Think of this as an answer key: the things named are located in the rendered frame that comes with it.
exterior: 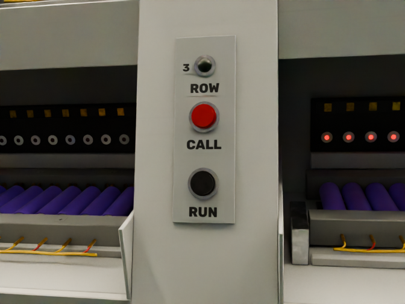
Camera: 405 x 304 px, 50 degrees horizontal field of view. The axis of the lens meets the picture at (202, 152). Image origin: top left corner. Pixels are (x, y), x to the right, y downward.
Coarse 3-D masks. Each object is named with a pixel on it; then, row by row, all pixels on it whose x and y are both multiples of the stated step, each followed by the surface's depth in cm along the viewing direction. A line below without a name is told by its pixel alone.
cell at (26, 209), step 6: (54, 186) 43; (42, 192) 42; (48, 192) 42; (54, 192) 43; (60, 192) 43; (36, 198) 40; (42, 198) 41; (48, 198) 41; (30, 204) 39; (36, 204) 40; (42, 204) 40; (18, 210) 38; (24, 210) 38; (30, 210) 38; (36, 210) 39
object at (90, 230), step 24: (0, 216) 36; (24, 216) 36; (48, 216) 36; (72, 216) 35; (96, 216) 35; (120, 216) 35; (0, 240) 35; (24, 240) 35; (48, 240) 34; (72, 240) 34; (96, 240) 34
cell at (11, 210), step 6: (36, 186) 44; (24, 192) 42; (30, 192) 42; (36, 192) 43; (18, 198) 41; (24, 198) 41; (30, 198) 42; (6, 204) 39; (12, 204) 40; (18, 204) 40; (24, 204) 41; (0, 210) 38; (6, 210) 39; (12, 210) 39
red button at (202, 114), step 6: (198, 108) 28; (204, 108) 28; (210, 108) 28; (192, 114) 28; (198, 114) 28; (204, 114) 28; (210, 114) 28; (192, 120) 28; (198, 120) 28; (204, 120) 28; (210, 120) 28; (198, 126) 28; (204, 126) 28; (210, 126) 28
